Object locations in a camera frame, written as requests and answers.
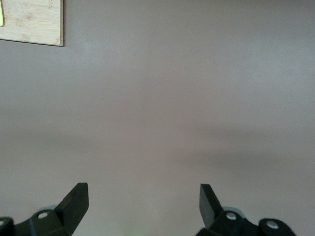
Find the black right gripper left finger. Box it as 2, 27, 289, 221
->
0, 182, 89, 236

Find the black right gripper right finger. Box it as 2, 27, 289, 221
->
195, 183, 296, 236

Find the brown table cover mat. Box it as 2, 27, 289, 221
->
0, 0, 315, 236

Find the bamboo cutting board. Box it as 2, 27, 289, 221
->
0, 0, 64, 47

